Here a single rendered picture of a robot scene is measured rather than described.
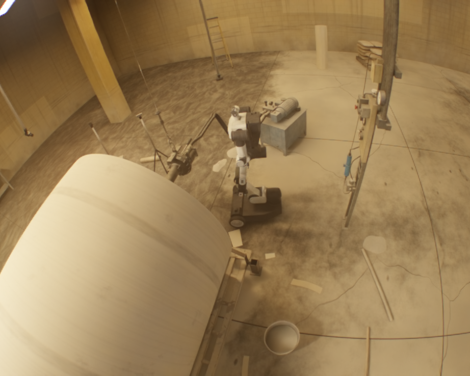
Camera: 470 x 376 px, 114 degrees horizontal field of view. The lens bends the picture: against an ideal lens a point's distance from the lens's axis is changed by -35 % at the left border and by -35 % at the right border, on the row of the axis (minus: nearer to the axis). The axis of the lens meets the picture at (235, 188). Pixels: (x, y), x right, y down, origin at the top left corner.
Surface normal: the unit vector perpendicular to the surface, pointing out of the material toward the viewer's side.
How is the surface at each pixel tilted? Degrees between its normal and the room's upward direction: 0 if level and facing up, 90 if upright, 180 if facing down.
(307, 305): 0
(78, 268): 30
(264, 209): 0
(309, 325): 0
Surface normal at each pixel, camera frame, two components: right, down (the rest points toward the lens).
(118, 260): 0.48, -0.45
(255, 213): -0.18, -0.67
